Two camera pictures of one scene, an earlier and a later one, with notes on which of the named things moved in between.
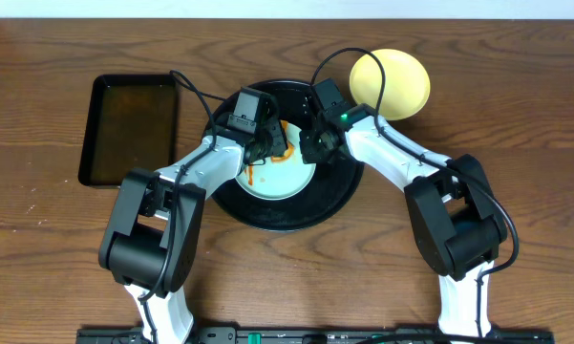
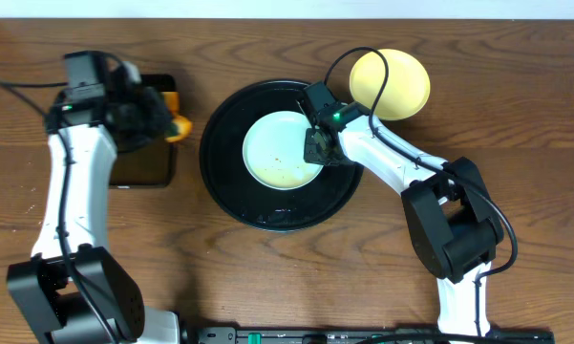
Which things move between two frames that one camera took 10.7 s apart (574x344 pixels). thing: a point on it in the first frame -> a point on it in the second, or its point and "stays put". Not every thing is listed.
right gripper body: (315, 149) stays put
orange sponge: (289, 150) -> (178, 126)
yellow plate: (407, 84) stays put
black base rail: (311, 335) stays put
